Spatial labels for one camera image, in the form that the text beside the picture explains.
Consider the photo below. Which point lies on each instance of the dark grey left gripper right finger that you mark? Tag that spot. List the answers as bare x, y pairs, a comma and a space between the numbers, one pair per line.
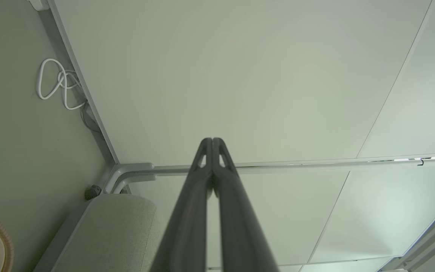
240, 226

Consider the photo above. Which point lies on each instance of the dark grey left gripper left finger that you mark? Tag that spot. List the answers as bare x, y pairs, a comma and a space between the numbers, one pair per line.
187, 219

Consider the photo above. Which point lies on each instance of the grey fabric cushioned surface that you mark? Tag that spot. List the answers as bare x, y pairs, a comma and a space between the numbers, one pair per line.
104, 234

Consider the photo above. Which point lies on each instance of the small grey caster wheel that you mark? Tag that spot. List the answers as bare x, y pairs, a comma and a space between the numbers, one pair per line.
93, 192

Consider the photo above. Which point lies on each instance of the white round floor foot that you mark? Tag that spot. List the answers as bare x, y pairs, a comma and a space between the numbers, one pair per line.
38, 3

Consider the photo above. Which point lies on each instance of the grey partition corner post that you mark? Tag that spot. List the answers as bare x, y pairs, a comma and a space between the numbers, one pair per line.
134, 168

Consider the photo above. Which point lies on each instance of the thin grey partition frame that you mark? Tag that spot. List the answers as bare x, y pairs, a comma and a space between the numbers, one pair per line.
429, 234

